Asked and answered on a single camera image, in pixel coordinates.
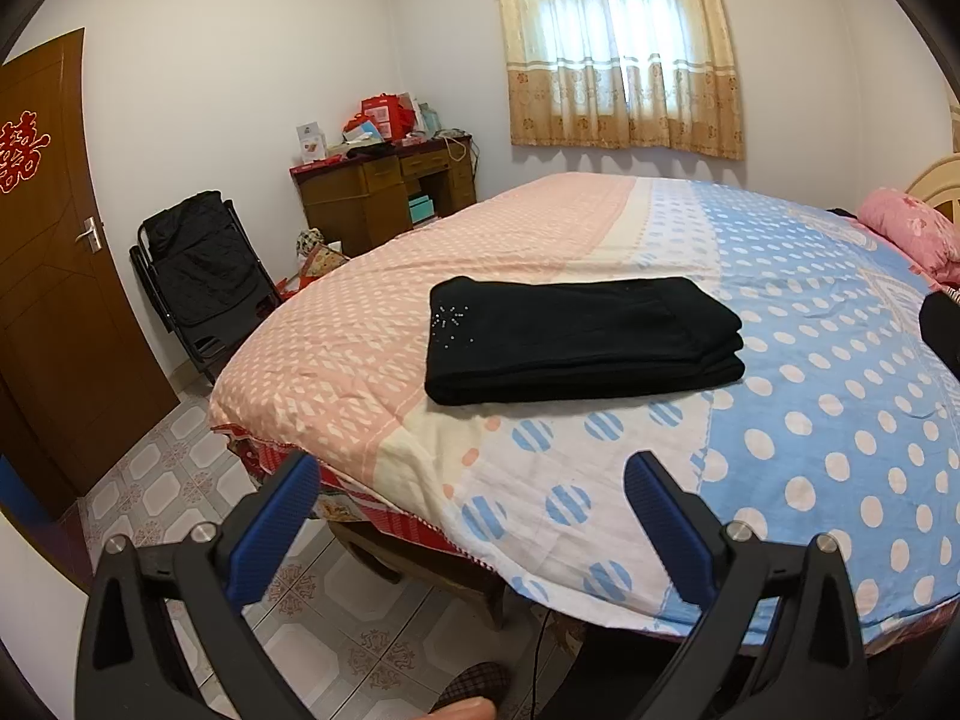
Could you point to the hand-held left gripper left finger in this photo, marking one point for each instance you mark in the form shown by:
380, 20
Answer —
274, 532

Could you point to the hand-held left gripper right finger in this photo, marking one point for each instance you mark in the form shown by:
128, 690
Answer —
667, 532

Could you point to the black pants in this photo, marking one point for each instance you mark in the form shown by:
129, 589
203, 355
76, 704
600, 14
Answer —
570, 337

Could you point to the person's left hand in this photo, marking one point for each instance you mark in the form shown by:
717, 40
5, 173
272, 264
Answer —
463, 710

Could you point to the red patterned bed sheet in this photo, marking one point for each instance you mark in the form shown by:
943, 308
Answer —
360, 506

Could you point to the pink floral pillow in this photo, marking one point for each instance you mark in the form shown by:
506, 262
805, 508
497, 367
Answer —
911, 229

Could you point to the cream wooden headboard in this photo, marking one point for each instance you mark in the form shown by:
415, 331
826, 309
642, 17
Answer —
937, 180

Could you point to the bed with polka-dot quilt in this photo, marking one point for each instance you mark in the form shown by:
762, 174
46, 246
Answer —
787, 427

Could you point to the dark checked slipper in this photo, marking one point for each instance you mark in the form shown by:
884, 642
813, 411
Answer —
476, 682

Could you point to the black folding chair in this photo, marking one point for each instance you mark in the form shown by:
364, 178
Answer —
202, 277

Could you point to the patterned gift bag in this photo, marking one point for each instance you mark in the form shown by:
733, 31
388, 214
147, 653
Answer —
321, 259

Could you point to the brown wooden door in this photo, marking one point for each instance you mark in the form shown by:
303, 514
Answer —
52, 330

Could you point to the brown wooden desk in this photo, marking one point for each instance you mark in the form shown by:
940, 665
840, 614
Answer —
352, 195

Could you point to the teal box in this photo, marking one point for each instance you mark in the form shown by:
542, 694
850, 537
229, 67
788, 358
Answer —
421, 209

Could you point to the white printed box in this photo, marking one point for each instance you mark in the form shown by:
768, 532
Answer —
311, 142

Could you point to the beige patterned window curtain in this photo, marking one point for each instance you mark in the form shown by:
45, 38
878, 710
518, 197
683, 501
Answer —
622, 90

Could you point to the red gift box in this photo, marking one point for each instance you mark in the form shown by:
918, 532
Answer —
386, 116

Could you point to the red paper door decoration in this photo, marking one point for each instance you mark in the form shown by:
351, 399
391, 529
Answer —
21, 154

